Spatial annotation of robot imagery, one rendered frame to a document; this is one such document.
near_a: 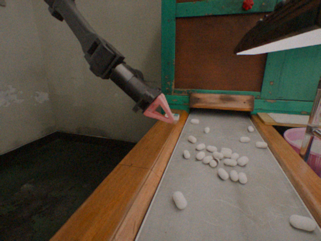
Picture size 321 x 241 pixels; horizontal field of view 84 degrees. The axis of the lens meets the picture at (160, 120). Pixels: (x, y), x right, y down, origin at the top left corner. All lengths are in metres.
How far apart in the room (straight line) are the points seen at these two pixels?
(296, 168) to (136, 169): 0.39
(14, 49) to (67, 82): 0.56
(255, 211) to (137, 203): 0.23
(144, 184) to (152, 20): 1.63
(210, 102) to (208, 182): 0.53
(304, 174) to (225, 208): 0.22
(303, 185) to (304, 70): 0.63
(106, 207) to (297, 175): 0.42
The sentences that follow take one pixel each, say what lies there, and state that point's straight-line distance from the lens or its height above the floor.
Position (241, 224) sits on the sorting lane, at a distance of 0.40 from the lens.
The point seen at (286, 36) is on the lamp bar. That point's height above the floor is 1.04.
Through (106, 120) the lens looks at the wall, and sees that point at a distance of 2.23.
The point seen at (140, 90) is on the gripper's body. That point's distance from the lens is 0.47.
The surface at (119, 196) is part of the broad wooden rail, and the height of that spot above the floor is 0.76.
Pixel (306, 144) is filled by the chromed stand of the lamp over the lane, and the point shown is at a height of 0.80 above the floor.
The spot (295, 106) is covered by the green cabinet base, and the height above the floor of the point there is 0.82.
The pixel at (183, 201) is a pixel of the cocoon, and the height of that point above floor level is 0.76.
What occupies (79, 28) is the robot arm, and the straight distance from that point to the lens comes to 0.63.
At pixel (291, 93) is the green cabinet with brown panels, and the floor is 0.87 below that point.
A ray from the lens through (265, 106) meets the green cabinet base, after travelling 1.00.
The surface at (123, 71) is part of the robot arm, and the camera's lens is 0.49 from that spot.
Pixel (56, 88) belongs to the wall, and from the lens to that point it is 2.61.
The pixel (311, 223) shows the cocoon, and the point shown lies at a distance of 0.43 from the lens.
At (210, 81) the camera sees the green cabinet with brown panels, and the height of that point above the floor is 0.92.
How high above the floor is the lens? 1.02
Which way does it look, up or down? 18 degrees down
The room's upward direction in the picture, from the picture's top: straight up
